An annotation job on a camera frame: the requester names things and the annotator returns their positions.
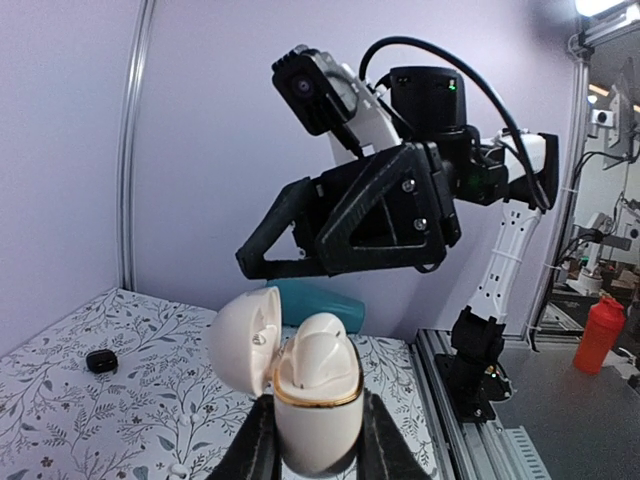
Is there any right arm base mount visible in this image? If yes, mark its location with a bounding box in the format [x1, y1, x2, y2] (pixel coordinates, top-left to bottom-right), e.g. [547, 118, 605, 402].
[435, 354, 513, 424]

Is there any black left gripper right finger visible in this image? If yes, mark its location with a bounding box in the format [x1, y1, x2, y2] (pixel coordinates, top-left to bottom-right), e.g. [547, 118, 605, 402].
[357, 390, 430, 480]

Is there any aluminium front rail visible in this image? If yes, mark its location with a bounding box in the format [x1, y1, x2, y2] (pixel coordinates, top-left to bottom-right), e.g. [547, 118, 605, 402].
[411, 329, 550, 479]

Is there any black closed earbud case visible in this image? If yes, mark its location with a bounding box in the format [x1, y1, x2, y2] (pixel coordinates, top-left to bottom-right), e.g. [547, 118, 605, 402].
[85, 349, 119, 374]

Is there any white earbud partial top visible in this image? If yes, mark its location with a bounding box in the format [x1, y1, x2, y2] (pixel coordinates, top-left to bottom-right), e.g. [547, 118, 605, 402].
[170, 463, 189, 477]

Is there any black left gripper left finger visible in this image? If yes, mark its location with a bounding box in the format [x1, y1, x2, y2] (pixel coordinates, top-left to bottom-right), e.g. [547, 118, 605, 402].
[207, 397, 278, 480]

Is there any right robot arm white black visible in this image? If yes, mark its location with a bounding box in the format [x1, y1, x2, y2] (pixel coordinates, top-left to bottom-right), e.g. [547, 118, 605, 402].
[236, 51, 558, 423]

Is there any right aluminium frame post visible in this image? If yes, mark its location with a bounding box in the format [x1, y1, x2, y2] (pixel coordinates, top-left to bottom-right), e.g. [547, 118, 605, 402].
[116, 0, 157, 291]

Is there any white earbud silicone tip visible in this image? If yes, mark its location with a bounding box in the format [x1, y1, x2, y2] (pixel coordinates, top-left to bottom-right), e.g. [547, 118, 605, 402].
[178, 413, 200, 426]

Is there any orange bottle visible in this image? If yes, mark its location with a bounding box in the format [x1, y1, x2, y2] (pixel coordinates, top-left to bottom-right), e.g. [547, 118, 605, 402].
[573, 296, 626, 375]

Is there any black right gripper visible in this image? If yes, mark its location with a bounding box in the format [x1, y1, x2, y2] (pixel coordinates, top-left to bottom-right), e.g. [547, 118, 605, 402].
[293, 142, 461, 275]

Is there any cream earbud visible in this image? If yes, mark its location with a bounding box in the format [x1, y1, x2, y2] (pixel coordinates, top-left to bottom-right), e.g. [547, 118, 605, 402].
[290, 312, 359, 397]

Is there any cream earbud charging case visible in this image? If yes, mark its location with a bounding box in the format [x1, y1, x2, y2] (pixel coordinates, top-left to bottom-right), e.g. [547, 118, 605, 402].
[207, 287, 364, 477]

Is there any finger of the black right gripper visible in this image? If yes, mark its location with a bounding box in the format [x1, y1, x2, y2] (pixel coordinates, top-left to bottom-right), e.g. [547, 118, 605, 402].
[236, 177, 333, 279]

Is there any teal cup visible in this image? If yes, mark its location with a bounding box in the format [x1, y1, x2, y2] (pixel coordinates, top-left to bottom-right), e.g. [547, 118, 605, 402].
[266, 279, 366, 333]

